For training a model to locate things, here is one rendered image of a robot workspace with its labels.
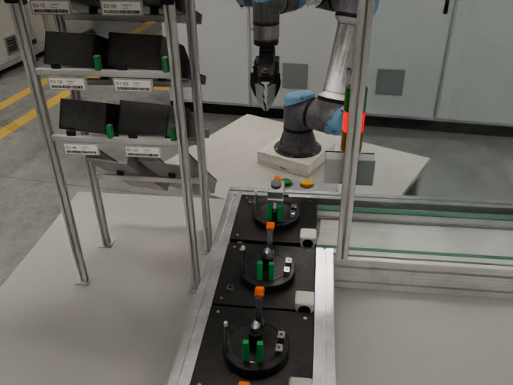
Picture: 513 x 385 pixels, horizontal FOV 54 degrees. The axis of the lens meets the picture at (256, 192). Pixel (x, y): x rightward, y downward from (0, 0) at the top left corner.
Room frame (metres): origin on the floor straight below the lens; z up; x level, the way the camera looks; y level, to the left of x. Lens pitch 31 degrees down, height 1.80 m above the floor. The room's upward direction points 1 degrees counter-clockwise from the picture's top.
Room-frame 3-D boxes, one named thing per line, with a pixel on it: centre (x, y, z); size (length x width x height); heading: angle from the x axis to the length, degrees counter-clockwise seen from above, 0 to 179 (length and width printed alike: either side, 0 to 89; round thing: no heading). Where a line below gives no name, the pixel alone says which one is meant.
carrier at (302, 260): (0.97, -0.02, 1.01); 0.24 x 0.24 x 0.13; 83
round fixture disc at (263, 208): (1.23, -0.06, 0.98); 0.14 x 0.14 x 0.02
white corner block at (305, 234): (1.12, -0.14, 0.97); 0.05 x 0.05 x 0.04; 83
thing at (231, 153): (1.76, -0.14, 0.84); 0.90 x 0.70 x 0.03; 56
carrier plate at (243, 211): (1.23, -0.06, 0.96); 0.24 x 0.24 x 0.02; 83
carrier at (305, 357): (0.73, 0.01, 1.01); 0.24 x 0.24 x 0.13; 83
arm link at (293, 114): (1.80, -0.17, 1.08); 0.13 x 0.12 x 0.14; 50
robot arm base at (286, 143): (1.80, -0.17, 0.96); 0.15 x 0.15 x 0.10
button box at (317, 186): (1.43, -0.17, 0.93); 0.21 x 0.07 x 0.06; 83
